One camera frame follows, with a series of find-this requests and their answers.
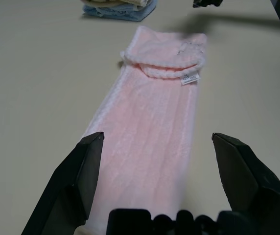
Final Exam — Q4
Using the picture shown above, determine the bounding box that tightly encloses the blue folded towel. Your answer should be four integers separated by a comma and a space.
82, 3, 157, 22

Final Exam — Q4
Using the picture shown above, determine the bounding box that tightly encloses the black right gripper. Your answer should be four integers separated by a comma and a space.
192, 0, 223, 8

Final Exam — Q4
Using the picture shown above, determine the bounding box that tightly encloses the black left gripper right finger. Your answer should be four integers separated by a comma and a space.
212, 131, 280, 235

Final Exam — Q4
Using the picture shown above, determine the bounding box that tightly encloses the pink fluffy towel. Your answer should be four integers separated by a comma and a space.
77, 25, 208, 233

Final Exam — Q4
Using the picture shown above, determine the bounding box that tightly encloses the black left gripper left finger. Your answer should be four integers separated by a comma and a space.
20, 131, 104, 235

